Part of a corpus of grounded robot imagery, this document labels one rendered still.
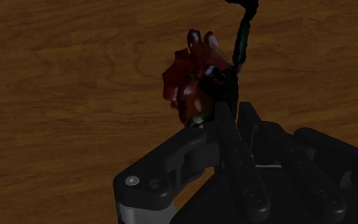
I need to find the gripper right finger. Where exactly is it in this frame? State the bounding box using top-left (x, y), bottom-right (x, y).
top-left (237, 101), bottom-right (358, 224)

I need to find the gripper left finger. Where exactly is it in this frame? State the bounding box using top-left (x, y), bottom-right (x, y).
top-left (113, 101), bottom-right (272, 223)

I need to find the dark red flower with stem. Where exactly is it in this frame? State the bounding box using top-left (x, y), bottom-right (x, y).
top-left (162, 0), bottom-right (259, 127)

